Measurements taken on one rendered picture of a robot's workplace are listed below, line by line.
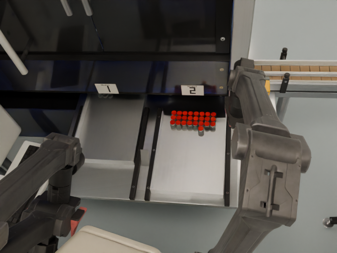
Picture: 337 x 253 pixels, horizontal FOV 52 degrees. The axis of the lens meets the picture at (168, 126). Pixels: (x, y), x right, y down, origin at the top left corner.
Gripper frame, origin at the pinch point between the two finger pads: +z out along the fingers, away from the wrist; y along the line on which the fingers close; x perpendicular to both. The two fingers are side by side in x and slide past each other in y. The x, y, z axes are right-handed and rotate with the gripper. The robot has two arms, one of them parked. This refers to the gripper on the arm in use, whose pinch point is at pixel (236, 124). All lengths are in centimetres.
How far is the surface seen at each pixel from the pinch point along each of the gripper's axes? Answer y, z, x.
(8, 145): 24, 31, 93
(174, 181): -6.6, 24.7, 23.4
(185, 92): 24.8, 14.6, 13.5
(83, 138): 19, 26, 58
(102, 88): 33, 13, 46
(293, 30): 139, 127, -85
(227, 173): -7.4, 23.2, 3.7
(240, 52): 22.2, -6.5, -5.8
